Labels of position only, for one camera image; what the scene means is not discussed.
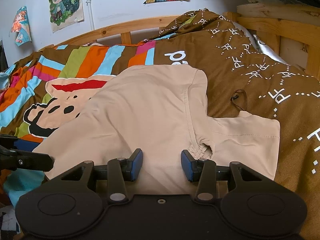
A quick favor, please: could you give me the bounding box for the beige zip hoodie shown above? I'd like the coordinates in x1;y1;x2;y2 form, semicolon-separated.
35;65;280;194

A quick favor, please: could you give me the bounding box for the colourful striped brown duvet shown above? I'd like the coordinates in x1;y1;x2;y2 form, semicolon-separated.
1;10;319;239

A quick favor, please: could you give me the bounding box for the silver plastic wrapper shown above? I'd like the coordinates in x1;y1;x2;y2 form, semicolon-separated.
233;22;287;65

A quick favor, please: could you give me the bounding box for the orange blue torn poster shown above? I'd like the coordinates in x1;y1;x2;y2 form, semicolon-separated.
11;6;31;47

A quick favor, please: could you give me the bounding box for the anime girl poster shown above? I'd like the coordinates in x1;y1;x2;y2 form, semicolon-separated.
48;0;84;33

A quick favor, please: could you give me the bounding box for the wooden bed frame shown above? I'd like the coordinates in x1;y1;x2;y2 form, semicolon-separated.
37;3;320;81

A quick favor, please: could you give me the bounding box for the white wall conduit pipe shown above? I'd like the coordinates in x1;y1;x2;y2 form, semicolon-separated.
86;0;95;30

